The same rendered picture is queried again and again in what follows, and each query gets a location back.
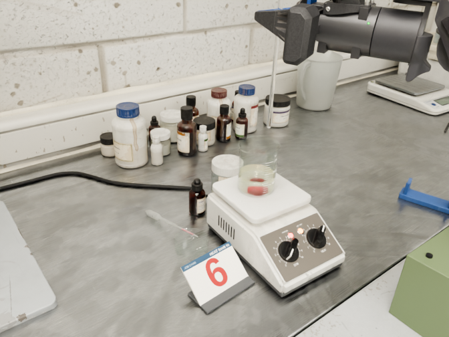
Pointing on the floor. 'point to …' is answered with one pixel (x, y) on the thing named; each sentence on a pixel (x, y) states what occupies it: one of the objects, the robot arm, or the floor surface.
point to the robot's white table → (365, 313)
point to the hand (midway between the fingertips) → (280, 19)
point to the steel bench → (286, 163)
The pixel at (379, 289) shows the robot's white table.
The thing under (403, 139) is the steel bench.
